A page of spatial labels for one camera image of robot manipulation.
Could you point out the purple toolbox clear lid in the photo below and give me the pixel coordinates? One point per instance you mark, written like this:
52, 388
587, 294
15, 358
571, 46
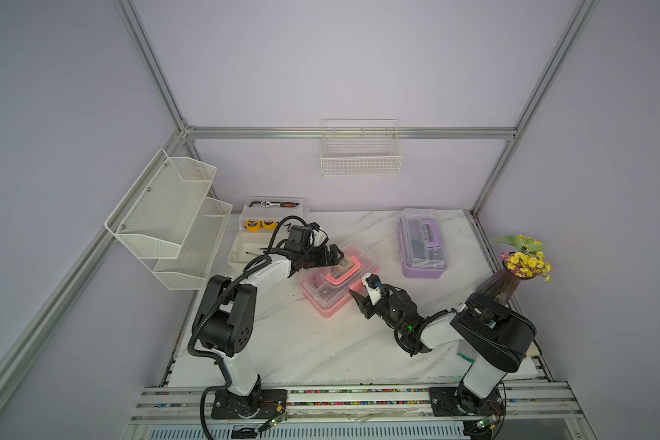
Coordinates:
423, 250

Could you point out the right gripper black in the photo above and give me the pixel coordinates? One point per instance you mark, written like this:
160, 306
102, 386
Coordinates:
364, 305

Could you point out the white wire wall basket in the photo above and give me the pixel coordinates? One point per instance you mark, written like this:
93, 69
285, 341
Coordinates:
354, 148

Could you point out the pink toolbox clear lid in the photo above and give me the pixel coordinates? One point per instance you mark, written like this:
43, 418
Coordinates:
328, 289

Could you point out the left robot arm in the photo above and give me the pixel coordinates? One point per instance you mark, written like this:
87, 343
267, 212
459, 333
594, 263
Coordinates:
225, 318

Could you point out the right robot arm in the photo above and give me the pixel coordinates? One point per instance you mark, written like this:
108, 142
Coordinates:
499, 335

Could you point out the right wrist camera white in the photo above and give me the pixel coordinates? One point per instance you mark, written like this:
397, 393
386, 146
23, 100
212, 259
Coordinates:
372, 284

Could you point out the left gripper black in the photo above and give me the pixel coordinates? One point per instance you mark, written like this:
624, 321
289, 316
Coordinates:
324, 261

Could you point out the yellow tape measure left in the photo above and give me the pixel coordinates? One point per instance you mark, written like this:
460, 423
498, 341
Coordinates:
253, 226

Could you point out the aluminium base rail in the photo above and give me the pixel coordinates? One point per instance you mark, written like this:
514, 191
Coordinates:
522, 409

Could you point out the white toolbox clear lid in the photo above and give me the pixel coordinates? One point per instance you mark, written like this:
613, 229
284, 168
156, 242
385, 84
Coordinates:
258, 219

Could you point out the ratchet wrench red handle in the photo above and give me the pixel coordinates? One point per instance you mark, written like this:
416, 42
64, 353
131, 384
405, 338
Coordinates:
271, 204

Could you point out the yellow flowers in vase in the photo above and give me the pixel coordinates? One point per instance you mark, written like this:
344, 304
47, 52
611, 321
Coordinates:
525, 262

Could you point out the white two-tier mesh shelf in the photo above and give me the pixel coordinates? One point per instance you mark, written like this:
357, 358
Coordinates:
170, 221

